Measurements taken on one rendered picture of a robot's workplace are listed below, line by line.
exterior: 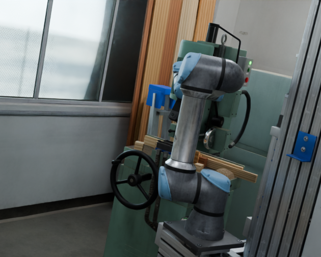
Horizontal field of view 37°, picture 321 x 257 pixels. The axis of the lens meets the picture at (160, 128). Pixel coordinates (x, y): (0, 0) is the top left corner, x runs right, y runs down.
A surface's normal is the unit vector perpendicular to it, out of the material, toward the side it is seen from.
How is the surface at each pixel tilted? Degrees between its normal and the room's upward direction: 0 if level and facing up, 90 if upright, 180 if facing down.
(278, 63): 90
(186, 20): 86
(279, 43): 90
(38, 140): 90
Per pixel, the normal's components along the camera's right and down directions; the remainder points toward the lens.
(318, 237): -0.82, -0.06
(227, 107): -0.53, 0.05
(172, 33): 0.75, 0.22
